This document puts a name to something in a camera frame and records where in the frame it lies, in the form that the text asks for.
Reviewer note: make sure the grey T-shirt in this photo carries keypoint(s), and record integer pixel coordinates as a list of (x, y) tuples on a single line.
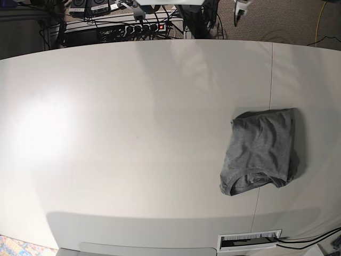
[(261, 151)]

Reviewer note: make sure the black power strip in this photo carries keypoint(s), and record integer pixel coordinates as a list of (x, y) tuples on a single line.
[(136, 30)]

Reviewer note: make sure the black foot pedal middle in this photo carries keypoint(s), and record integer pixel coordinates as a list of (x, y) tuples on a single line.
[(99, 6)]

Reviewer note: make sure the black foot pedal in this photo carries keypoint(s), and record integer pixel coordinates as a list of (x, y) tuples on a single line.
[(99, 6), (77, 7)]

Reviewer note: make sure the black foot pedal left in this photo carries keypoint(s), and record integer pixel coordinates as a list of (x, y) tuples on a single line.
[(77, 7)]

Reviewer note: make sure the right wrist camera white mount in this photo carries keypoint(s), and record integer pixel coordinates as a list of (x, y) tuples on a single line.
[(138, 13)]

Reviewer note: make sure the table cable grommet slot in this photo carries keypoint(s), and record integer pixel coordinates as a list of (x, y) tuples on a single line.
[(248, 241)]

